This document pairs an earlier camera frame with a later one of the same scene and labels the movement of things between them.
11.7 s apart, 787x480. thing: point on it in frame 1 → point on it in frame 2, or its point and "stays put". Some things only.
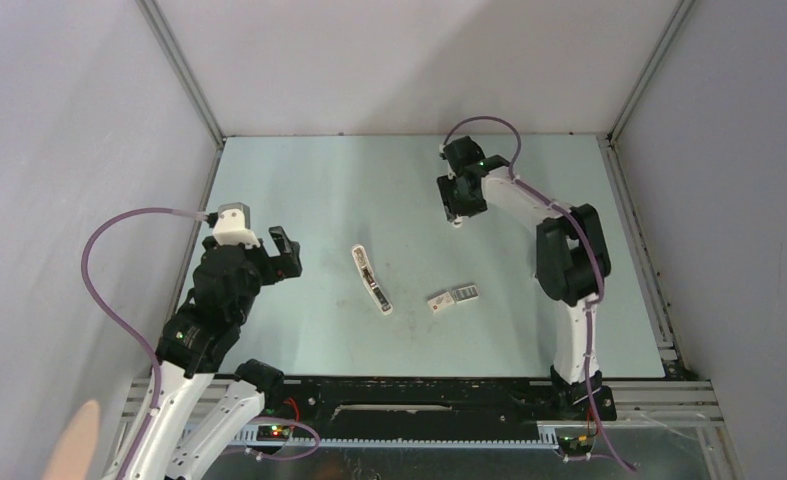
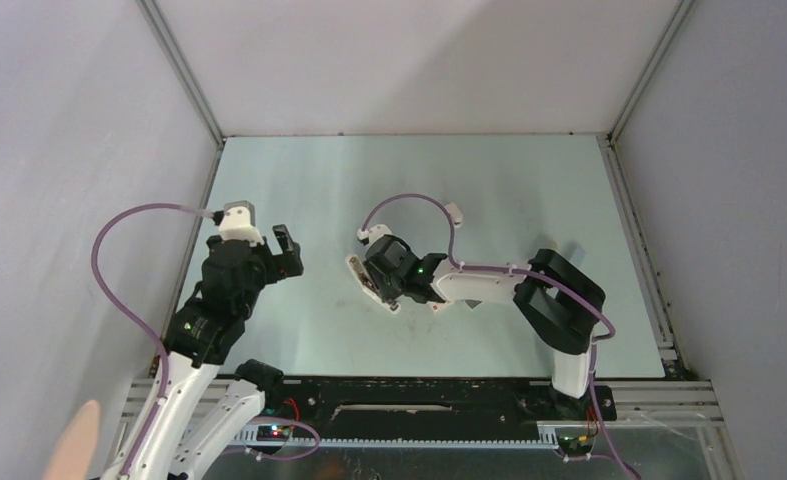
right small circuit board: [574, 446] stays put
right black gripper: [446, 184] → [388, 293]
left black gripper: [288, 263] stays put
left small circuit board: [272, 433] stays put
